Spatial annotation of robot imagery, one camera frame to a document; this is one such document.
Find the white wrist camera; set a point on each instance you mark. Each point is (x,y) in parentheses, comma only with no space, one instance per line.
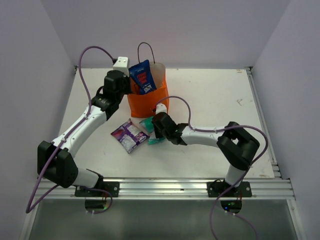
(122,64)
(160,108)

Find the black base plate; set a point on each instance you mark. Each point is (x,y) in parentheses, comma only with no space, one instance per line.
(103,189)
(215,188)

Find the orange paper bag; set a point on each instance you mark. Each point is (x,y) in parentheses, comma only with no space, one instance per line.
(142,106)

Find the blue Burts chip bag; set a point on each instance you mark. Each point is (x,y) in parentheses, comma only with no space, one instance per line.
(142,77)

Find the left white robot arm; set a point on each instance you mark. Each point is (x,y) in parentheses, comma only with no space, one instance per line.
(55,159)

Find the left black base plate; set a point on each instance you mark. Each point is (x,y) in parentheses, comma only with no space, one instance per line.
(103,189)

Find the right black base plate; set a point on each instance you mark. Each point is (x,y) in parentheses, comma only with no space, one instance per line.
(215,188)

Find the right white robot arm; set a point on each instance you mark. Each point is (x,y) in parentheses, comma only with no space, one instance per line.
(236,144)

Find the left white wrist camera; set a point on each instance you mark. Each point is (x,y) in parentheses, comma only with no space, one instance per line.
(122,64)

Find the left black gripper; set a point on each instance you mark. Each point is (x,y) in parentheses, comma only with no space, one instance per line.
(126,78)

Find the purple snack packet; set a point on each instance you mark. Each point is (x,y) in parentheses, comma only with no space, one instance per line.
(129,136)

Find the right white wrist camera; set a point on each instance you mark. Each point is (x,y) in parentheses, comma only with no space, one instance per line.
(160,108)

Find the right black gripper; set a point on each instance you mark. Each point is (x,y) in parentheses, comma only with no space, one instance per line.
(157,134)

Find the teal snack packet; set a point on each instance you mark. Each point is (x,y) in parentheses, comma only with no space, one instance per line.
(147,125)

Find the aluminium mounting rail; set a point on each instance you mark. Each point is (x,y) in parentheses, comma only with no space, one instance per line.
(197,189)

